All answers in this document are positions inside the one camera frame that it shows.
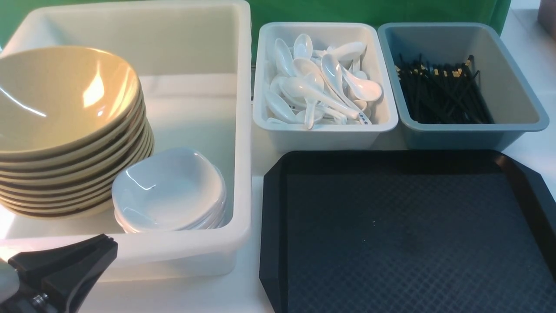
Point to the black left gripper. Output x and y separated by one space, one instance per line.
57 280

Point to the white sauce dish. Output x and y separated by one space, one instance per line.
173 163

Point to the stacked white sauce dishes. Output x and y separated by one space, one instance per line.
172 205

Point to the large white plastic bin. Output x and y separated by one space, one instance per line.
193 58

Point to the pile of white spoons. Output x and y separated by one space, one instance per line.
319 86

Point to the white spoon bin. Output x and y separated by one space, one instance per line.
383 112

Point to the black serving tray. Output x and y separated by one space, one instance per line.
407 231

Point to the bundle of black chopsticks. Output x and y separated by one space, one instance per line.
442 93

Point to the grey-blue chopstick bin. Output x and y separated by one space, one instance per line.
514 106

